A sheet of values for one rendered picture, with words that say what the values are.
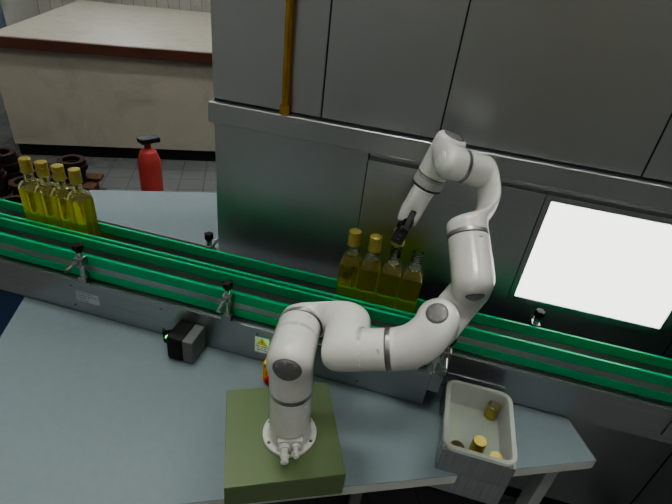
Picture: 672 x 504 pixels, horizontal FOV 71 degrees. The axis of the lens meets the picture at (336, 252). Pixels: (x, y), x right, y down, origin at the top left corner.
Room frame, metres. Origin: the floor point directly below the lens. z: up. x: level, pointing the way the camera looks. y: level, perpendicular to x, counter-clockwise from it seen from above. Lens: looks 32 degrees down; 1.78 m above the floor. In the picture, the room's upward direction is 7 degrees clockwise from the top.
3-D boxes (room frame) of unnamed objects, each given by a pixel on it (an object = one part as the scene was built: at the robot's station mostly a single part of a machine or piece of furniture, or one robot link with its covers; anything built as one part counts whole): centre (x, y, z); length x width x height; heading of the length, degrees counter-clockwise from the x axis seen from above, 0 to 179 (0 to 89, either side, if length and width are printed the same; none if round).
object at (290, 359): (0.70, 0.06, 1.06); 0.13 x 0.10 x 0.16; 177
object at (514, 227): (1.14, -0.50, 1.15); 0.90 x 0.03 x 0.34; 80
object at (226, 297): (0.97, 0.28, 0.94); 0.07 x 0.04 x 0.13; 170
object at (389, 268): (1.07, -0.16, 0.99); 0.06 x 0.06 x 0.21; 79
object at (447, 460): (0.82, -0.42, 0.79); 0.27 x 0.17 x 0.08; 170
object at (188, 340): (0.97, 0.40, 0.79); 0.08 x 0.08 x 0.08; 80
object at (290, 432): (0.68, 0.05, 0.90); 0.16 x 0.13 x 0.15; 9
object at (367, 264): (1.08, -0.10, 0.99); 0.06 x 0.06 x 0.21; 79
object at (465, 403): (0.79, -0.41, 0.80); 0.22 x 0.17 x 0.09; 170
